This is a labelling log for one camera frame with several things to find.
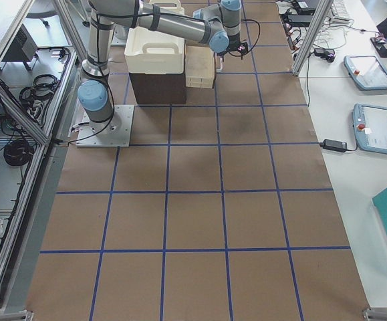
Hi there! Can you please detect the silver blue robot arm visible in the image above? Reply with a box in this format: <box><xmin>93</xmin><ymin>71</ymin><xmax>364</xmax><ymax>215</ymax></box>
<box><xmin>78</xmin><ymin>1</ymin><xmax>247</xmax><ymax>135</ymax></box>

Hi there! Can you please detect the near blue teach pendant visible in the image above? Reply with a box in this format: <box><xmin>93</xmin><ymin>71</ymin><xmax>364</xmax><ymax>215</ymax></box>
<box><xmin>352</xmin><ymin>103</ymin><xmax>387</xmax><ymax>154</ymax></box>

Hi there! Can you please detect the aluminium frame post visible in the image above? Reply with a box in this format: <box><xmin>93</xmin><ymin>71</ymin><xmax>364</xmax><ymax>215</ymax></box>
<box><xmin>291</xmin><ymin>0</ymin><xmax>334</xmax><ymax>76</ymax></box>

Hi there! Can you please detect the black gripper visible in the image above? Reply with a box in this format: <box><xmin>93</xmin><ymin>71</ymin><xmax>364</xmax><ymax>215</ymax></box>
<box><xmin>226</xmin><ymin>40</ymin><xmax>249</xmax><ymax>56</ymax></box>

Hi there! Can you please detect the blue teach pendant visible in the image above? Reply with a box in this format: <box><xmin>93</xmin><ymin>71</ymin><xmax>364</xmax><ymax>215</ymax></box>
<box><xmin>352</xmin><ymin>103</ymin><xmax>387</xmax><ymax>154</ymax></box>
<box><xmin>344</xmin><ymin>56</ymin><xmax>387</xmax><ymax>91</ymax></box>

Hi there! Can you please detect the light wooden drawer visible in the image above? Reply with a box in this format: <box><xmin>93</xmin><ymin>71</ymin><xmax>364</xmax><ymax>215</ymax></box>
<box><xmin>185</xmin><ymin>46</ymin><xmax>216</xmax><ymax>89</ymax></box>

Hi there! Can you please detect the white drawer handle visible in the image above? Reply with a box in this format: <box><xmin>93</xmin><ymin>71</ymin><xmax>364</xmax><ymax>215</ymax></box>
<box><xmin>215</xmin><ymin>56</ymin><xmax>224</xmax><ymax>73</ymax></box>

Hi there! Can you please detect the cream plastic bin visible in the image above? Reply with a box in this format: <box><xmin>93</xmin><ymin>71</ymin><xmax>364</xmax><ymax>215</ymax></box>
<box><xmin>124</xmin><ymin>27</ymin><xmax>185</xmax><ymax>74</ymax></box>

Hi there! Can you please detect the dark brown wooden cabinet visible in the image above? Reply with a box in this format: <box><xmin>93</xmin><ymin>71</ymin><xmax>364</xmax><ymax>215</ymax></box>
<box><xmin>129</xmin><ymin>73</ymin><xmax>186</xmax><ymax>105</ymax></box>

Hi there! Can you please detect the black power brick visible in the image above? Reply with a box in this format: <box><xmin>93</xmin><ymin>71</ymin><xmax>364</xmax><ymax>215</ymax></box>
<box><xmin>319</xmin><ymin>139</ymin><xmax>348</xmax><ymax>152</ymax></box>

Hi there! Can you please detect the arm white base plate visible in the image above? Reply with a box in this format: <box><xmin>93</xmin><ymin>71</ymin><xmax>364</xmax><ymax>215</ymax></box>
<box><xmin>75</xmin><ymin>104</ymin><xmax>134</xmax><ymax>148</ymax></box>

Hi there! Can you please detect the far blue teach pendant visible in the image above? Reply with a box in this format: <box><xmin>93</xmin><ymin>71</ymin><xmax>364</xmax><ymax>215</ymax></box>
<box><xmin>344</xmin><ymin>56</ymin><xmax>387</xmax><ymax>91</ymax></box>

